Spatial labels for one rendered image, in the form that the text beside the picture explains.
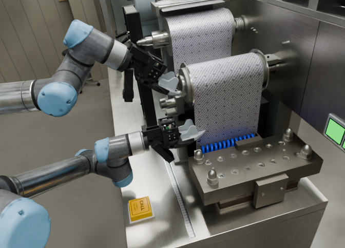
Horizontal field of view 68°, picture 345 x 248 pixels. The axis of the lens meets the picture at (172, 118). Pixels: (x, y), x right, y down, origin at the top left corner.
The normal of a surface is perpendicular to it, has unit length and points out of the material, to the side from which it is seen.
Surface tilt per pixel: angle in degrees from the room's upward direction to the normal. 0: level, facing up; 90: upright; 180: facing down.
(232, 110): 90
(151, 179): 0
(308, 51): 90
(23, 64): 90
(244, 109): 90
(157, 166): 0
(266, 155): 0
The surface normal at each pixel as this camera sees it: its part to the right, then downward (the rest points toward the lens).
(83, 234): -0.10, -0.82
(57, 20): 0.36, 0.50
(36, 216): 0.94, 0.06
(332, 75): -0.96, 0.22
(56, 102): 0.07, 0.57
